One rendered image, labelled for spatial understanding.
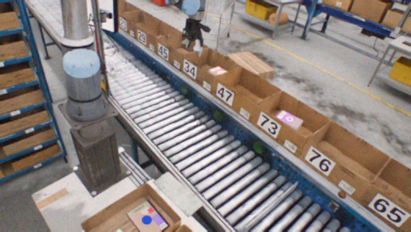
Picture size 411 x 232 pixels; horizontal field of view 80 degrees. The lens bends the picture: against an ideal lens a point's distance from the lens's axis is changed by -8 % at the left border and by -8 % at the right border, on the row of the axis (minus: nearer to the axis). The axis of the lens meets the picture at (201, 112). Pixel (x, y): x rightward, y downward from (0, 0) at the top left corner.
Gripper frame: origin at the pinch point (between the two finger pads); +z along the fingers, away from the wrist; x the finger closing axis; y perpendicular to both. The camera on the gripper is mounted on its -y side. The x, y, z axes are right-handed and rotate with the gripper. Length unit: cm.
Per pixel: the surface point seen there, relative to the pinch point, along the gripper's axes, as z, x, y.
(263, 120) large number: 36, 41, -28
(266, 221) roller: 60, 82, 11
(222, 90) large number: 34.8, 2.9, -29.6
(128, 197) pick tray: 56, 29, 61
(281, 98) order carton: 32, 35, -57
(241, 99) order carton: 31.3, 21.4, -28.9
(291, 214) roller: 59, 89, -3
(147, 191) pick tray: 59, 30, 50
